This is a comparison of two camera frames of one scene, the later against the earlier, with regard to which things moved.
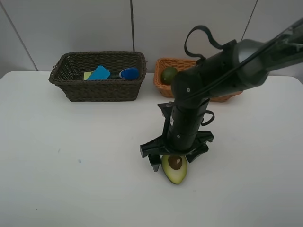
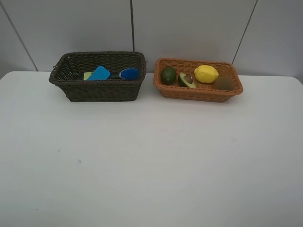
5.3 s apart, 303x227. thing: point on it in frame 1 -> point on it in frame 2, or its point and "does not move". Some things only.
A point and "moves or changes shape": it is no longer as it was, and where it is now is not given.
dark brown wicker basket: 68,73 does not move
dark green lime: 167,75 does not move
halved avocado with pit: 175,167 moves or changes shape
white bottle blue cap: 130,73 does not move
